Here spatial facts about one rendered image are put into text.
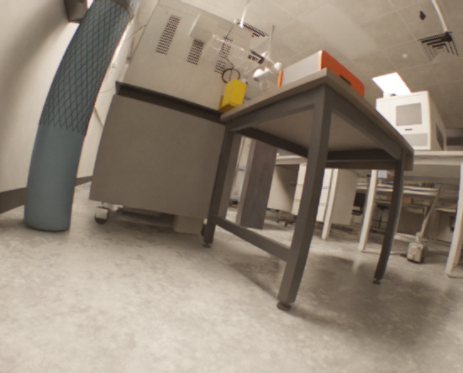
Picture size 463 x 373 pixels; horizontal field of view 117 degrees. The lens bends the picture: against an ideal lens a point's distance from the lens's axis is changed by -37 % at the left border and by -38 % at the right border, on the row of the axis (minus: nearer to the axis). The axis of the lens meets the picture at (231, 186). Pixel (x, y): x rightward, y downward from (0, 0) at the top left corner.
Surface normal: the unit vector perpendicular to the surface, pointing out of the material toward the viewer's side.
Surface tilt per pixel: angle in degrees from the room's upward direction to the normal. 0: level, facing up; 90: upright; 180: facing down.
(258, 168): 90
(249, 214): 90
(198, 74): 90
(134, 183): 90
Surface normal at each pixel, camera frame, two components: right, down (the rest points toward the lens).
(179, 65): 0.45, 0.07
